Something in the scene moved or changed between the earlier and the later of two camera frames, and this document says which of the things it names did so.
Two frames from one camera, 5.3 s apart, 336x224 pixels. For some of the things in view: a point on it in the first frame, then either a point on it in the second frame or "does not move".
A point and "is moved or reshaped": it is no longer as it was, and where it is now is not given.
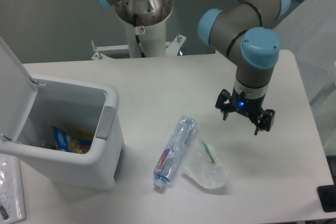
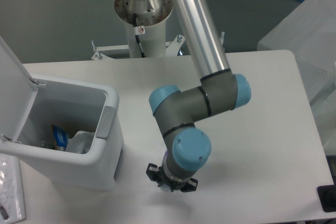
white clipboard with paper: (12, 208) does not move
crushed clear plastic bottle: (167, 162) is moved or reshaped
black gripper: (263, 119) → (153, 172)
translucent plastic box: (309, 32) does not move
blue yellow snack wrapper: (63, 141) does not move
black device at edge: (327, 196) does not move
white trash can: (81, 107) does not move
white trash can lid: (18, 93) does not move
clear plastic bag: (201, 164) → (81, 143)
